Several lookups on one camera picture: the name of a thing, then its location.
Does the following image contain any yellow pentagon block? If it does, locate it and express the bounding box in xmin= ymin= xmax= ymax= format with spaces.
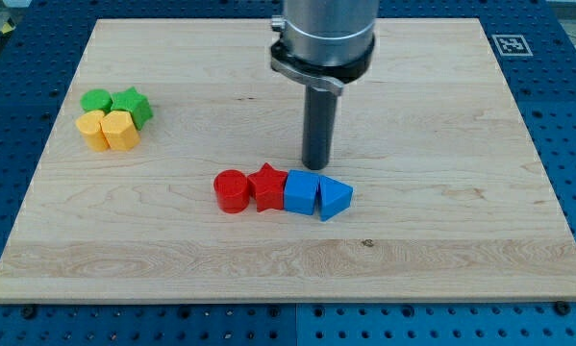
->
xmin=100 ymin=111 xmax=140 ymax=151

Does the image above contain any white fiducial marker tag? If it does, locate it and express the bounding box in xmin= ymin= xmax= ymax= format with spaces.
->
xmin=491 ymin=34 xmax=533 ymax=57

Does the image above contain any red star block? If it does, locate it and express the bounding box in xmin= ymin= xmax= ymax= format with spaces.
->
xmin=247 ymin=162 xmax=288 ymax=212

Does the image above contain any blue triangle block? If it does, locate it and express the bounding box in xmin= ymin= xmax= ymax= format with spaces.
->
xmin=319 ymin=176 xmax=354 ymax=221

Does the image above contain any wooden board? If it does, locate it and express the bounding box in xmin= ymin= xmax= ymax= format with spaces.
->
xmin=0 ymin=18 xmax=576 ymax=304

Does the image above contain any blue cube block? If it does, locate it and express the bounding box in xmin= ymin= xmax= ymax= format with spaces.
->
xmin=284 ymin=170 xmax=320 ymax=215

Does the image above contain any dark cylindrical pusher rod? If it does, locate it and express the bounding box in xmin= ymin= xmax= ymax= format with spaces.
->
xmin=302 ymin=86 xmax=338 ymax=170

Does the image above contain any green star block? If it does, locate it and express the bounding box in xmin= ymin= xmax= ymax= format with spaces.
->
xmin=111 ymin=86 xmax=153 ymax=130

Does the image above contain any yellow cylinder block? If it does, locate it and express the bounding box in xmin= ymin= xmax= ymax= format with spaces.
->
xmin=75 ymin=110 xmax=109 ymax=152

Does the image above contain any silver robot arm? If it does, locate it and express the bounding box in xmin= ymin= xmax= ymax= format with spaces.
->
xmin=270 ymin=0 xmax=380 ymax=97

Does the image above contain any red cylinder block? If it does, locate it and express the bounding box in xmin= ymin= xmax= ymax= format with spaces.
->
xmin=213 ymin=169 xmax=250 ymax=213

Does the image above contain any green cylinder block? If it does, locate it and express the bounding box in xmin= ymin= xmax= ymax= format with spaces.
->
xmin=80 ymin=88 xmax=113 ymax=113

